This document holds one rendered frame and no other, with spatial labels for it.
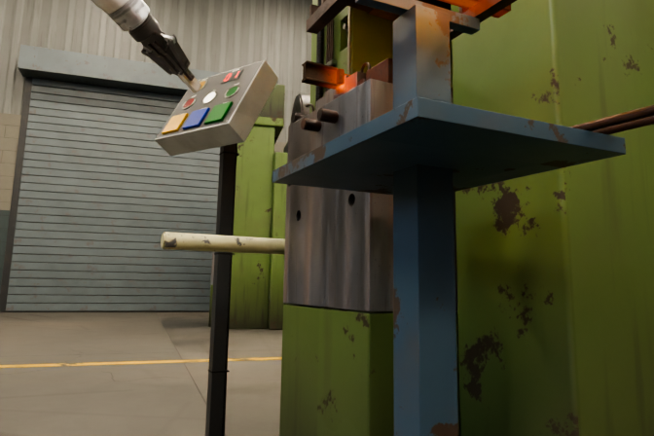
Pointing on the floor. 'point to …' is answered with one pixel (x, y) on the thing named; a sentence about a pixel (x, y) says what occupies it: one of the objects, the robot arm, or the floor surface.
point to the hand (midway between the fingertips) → (190, 80)
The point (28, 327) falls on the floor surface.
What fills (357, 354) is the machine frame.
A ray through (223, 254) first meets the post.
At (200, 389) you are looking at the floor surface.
